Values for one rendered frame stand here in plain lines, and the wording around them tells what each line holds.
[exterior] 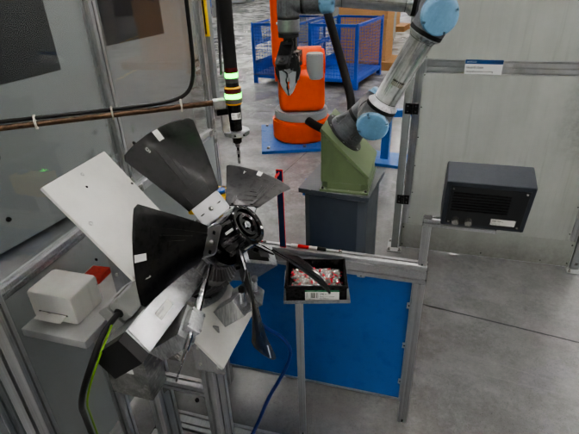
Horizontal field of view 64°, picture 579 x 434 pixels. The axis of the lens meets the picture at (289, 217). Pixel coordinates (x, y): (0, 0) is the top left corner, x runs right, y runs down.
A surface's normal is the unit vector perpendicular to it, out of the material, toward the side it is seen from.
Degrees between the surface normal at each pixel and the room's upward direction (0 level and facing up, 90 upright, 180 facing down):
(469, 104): 91
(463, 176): 15
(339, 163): 90
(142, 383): 90
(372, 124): 103
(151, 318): 50
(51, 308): 90
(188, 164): 56
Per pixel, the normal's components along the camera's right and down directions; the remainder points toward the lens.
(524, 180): -0.11, -0.72
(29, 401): 0.32, 0.45
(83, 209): 0.72, -0.47
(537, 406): -0.04, -0.87
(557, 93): -0.28, 0.48
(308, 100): 0.06, 0.48
